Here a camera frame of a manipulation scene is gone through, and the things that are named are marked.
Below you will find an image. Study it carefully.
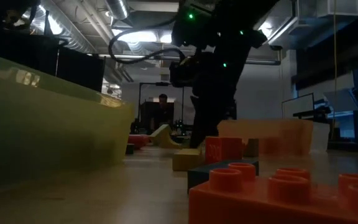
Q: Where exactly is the white tilted panel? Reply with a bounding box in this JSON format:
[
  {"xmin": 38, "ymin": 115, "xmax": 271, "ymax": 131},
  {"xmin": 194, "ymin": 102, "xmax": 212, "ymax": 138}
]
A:
[{"xmin": 323, "ymin": 88, "xmax": 358, "ymax": 113}]

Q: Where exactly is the black monitor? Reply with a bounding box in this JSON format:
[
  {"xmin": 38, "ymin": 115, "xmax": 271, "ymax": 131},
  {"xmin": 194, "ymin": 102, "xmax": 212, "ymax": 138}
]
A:
[{"xmin": 227, "ymin": 98, "xmax": 238, "ymax": 121}]

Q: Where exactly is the smooth silver ventilation duct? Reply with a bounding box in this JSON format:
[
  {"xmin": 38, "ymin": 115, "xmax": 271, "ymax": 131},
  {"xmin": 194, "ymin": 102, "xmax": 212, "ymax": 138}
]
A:
[{"xmin": 104, "ymin": 0, "xmax": 132, "ymax": 21}]

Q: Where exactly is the white ceiling box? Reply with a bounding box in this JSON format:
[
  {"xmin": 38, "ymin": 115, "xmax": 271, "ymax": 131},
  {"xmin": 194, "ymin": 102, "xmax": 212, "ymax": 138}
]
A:
[{"xmin": 317, "ymin": 0, "xmax": 358, "ymax": 18}]

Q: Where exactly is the black background rig frame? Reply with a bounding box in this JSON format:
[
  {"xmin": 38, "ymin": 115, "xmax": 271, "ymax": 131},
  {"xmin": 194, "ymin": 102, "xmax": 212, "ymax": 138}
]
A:
[{"xmin": 138, "ymin": 82, "xmax": 185, "ymax": 125}]

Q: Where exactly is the ribbed silver ventilation duct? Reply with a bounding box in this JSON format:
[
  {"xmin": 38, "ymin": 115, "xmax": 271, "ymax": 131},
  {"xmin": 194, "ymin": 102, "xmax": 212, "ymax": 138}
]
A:
[{"xmin": 20, "ymin": 0, "xmax": 127, "ymax": 86}]

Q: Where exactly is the yellow wooden arch block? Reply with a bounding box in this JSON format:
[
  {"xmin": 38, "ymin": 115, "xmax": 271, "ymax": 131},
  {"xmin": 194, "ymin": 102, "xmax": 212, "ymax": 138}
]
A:
[{"xmin": 149, "ymin": 124, "xmax": 183, "ymax": 149}]

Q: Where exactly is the yellow translucent plastic bin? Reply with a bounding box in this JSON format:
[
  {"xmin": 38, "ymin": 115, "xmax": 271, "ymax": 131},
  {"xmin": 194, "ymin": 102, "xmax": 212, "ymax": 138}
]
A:
[{"xmin": 0, "ymin": 51, "xmax": 135, "ymax": 190}]

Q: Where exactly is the white board screen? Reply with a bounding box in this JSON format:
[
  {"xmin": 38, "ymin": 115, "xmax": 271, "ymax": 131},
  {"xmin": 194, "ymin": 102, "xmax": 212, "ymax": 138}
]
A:
[{"xmin": 280, "ymin": 92, "xmax": 316, "ymax": 119}]

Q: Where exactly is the person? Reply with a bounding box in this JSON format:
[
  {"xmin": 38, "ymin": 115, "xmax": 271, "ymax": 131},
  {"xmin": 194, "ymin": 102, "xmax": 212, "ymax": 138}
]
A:
[{"xmin": 150, "ymin": 93, "xmax": 175, "ymax": 131}]

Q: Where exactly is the orange translucent plastic bin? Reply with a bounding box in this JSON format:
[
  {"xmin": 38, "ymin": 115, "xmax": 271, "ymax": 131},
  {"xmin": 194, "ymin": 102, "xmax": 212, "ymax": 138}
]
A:
[{"xmin": 217, "ymin": 118, "xmax": 314, "ymax": 156}]

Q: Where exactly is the orange studded toy brick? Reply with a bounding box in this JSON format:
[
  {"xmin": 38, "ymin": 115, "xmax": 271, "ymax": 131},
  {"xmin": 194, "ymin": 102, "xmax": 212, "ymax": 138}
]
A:
[
  {"xmin": 204, "ymin": 136, "xmax": 246, "ymax": 165},
  {"xmin": 188, "ymin": 162, "xmax": 358, "ymax": 224}
]

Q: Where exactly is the horizontal ceiling pipe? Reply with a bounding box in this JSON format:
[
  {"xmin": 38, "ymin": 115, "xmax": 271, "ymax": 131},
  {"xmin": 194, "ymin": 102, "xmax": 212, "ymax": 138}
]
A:
[{"xmin": 86, "ymin": 52, "xmax": 282, "ymax": 66}]

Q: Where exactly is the teal wooden block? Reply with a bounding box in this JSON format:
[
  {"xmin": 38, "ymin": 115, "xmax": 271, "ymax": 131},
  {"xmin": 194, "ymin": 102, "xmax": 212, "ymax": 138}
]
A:
[{"xmin": 186, "ymin": 159, "xmax": 260, "ymax": 194}]

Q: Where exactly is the black desk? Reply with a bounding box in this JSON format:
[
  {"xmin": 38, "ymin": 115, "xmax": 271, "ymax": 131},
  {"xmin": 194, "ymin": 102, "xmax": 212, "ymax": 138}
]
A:
[{"xmin": 292, "ymin": 105, "xmax": 334, "ymax": 124}]

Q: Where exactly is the black partition panel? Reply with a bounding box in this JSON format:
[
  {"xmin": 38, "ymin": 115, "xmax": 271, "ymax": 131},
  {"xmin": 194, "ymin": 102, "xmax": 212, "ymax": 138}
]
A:
[{"xmin": 44, "ymin": 11, "xmax": 106, "ymax": 93}]

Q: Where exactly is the ceiling light panel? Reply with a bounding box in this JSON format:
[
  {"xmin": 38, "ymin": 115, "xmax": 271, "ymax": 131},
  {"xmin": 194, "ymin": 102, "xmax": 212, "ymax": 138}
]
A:
[
  {"xmin": 159, "ymin": 32, "xmax": 173, "ymax": 44},
  {"xmin": 112, "ymin": 28, "xmax": 158, "ymax": 44}
]

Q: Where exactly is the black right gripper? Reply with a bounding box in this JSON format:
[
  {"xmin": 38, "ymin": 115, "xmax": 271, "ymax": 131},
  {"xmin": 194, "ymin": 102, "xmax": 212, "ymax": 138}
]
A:
[{"xmin": 190, "ymin": 40, "xmax": 250, "ymax": 149}]

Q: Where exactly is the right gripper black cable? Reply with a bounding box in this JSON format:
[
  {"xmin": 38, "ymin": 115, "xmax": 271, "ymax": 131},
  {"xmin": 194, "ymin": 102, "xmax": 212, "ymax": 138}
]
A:
[{"xmin": 108, "ymin": 18, "xmax": 186, "ymax": 65}]

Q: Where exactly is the yellow wooden plank block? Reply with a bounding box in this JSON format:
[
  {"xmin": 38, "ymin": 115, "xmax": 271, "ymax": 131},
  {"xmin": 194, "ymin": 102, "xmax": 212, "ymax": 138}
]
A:
[{"xmin": 172, "ymin": 147, "xmax": 205, "ymax": 172}]

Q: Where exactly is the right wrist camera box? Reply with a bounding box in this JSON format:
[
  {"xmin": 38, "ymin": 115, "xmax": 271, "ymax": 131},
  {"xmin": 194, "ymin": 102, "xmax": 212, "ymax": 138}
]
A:
[{"xmin": 168, "ymin": 58, "xmax": 200, "ymax": 88}]

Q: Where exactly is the red wooden cylinder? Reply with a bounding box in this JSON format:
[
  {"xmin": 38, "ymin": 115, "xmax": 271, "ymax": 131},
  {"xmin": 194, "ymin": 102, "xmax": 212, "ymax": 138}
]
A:
[{"xmin": 127, "ymin": 134, "xmax": 151, "ymax": 151}]

